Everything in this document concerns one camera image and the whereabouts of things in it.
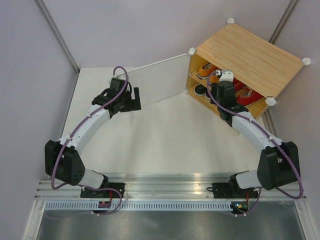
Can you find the black sneaker white laces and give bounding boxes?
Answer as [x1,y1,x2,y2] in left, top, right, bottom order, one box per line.
[205,91,212,100]

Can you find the red sneaker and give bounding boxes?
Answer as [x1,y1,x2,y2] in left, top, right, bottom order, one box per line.
[233,77,246,92]
[236,88,264,106]

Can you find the orange sneaker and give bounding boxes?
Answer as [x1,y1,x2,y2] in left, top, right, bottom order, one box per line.
[196,62,219,80]
[208,70,221,86]

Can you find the white cabinet door panel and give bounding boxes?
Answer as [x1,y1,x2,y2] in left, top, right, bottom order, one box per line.
[127,53,191,106]

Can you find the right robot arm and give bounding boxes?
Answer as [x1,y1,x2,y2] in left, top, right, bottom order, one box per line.
[206,80,304,200]

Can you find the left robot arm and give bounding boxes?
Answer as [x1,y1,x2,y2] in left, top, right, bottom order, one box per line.
[44,78,142,198]

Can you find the wooden shoe cabinet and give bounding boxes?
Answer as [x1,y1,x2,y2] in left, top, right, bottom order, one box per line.
[186,18,311,118]

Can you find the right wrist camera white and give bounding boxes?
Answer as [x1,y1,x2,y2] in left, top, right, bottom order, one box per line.
[213,70,234,83]

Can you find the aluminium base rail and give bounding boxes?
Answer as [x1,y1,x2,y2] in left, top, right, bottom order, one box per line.
[35,173,299,201]

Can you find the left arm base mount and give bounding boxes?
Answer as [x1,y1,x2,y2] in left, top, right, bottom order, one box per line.
[80,182,126,199]

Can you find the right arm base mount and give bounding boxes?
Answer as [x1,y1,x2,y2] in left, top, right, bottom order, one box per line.
[206,182,259,200]

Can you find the white slotted cable duct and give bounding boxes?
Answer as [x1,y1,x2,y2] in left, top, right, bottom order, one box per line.
[45,200,233,212]

